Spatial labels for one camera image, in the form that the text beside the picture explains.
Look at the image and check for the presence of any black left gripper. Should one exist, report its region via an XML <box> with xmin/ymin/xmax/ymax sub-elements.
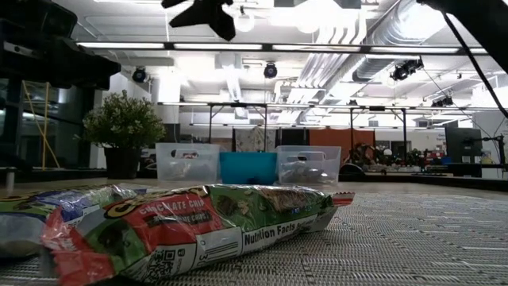
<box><xmin>29</xmin><ymin>35</ymin><xmax>121</xmax><ymax>91</ymax></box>

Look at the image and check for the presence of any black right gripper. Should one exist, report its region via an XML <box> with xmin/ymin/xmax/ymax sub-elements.
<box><xmin>160</xmin><ymin>0</ymin><xmax>237</xmax><ymax>42</ymax></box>

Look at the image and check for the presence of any green yellow granola bar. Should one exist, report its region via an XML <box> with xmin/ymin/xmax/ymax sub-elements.
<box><xmin>280</xmin><ymin>162</ymin><xmax>318</xmax><ymax>184</ymax></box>

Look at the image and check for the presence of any blue oatmeal raisin granola bar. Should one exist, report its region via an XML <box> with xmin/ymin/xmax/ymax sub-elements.
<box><xmin>0</xmin><ymin>185</ymin><xmax>138</xmax><ymax>259</ymax></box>

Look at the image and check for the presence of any long ceiling light strip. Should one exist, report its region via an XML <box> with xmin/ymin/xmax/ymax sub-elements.
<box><xmin>75</xmin><ymin>41</ymin><xmax>489</xmax><ymax>56</ymax></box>

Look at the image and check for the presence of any green potted plant black pot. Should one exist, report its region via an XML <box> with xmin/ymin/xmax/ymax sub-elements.
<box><xmin>73</xmin><ymin>89</ymin><xmax>167</xmax><ymax>180</ymax></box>

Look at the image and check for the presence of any patterned curtain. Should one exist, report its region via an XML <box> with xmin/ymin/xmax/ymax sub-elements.
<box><xmin>233</xmin><ymin>126</ymin><xmax>277</xmax><ymax>153</ymax></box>

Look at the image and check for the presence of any clear plastic bin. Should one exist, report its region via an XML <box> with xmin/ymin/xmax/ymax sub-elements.
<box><xmin>275</xmin><ymin>145</ymin><xmax>342</xmax><ymax>185</ymax></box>
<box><xmin>155</xmin><ymin>142</ymin><xmax>221</xmax><ymax>184</ymax></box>

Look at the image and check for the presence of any black panel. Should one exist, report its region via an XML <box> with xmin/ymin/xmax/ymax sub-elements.
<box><xmin>277</xmin><ymin>127</ymin><xmax>310</xmax><ymax>147</ymax></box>

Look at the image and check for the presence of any teal plastic bin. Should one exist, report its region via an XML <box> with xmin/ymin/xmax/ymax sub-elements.
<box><xmin>219</xmin><ymin>152</ymin><xmax>279</xmax><ymax>186</ymax></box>

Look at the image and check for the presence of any orange partition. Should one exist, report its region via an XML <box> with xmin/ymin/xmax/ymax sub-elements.
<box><xmin>309</xmin><ymin>127</ymin><xmax>376</xmax><ymax>158</ymax></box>

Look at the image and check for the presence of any black chair back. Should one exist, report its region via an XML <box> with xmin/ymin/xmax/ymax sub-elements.
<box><xmin>340</xmin><ymin>161</ymin><xmax>368</xmax><ymax>176</ymax></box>

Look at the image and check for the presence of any black monitor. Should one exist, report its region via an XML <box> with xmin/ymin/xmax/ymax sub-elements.
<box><xmin>444</xmin><ymin>126</ymin><xmax>483</xmax><ymax>164</ymax></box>

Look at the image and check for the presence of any grey mesh table mat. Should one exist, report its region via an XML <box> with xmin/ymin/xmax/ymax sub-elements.
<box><xmin>0</xmin><ymin>192</ymin><xmax>508</xmax><ymax>286</ymax></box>

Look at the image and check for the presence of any yellow cable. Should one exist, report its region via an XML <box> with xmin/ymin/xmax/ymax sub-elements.
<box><xmin>40</xmin><ymin>82</ymin><xmax>50</xmax><ymax>170</ymax></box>
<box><xmin>21</xmin><ymin>80</ymin><xmax>61</xmax><ymax>169</ymax></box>

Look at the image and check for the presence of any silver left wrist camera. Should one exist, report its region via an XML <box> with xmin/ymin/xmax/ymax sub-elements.
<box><xmin>0</xmin><ymin>39</ymin><xmax>32</xmax><ymax>60</ymax></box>

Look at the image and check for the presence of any black rig frame post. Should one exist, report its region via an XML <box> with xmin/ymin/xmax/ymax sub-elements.
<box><xmin>0</xmin><ymin>77</ymin><xmax>25</xmax><ymax>168</ymax></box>

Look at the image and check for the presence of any black workstation frame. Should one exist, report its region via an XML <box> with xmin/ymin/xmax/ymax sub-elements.
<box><xmin>208</xmin><ymin>102</ymin><xmax>269</xmax><ymax>154</ymax></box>
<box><xmin>348</xmin><ymin>105</ymin><xmax>408</xmax><ymax>156</ymax></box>

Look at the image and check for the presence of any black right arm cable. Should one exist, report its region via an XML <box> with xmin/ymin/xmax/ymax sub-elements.
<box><xmin>439</xmin><ymin>10</ymin><xmax>508</xmax><ymax>120</ymax></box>

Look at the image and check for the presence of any black table border rail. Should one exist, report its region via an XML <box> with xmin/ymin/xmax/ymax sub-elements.
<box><xmin>0</xmin><ymin>166</ymin><xmax>508</xmax><ymax>192</ymax></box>

